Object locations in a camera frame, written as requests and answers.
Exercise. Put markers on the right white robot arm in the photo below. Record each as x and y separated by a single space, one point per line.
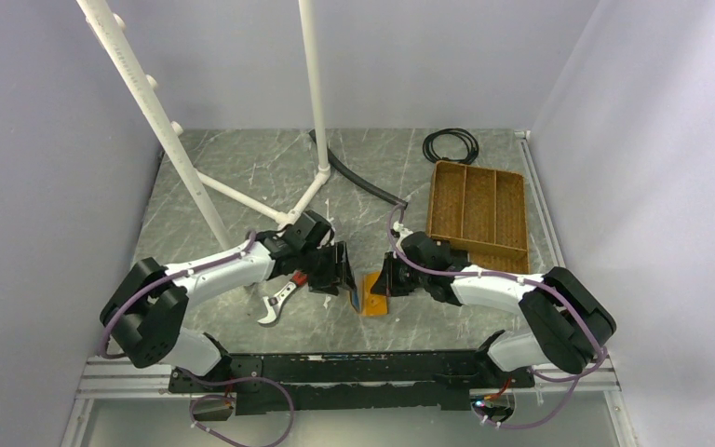
562 322

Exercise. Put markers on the red handled adjustable wrench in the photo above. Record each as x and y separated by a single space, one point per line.
274 303

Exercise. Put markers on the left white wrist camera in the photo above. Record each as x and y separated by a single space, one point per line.
328 226

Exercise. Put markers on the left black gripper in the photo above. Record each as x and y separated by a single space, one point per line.
328 282

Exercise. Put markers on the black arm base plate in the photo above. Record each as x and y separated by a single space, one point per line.
263 383

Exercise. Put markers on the brown woven divided tray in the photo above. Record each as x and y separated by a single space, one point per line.
482 212

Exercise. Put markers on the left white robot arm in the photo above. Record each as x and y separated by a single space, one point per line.
145 314

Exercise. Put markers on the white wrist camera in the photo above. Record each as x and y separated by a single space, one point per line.
399 231
328 226

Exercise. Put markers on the aluminium extrusion rail frame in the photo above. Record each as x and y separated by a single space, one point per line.
118 379

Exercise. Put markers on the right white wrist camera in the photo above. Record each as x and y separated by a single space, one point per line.
399 231

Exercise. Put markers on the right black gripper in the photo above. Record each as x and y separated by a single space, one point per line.
386 284

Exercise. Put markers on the white PVC pipe frame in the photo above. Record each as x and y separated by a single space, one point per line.
108 29

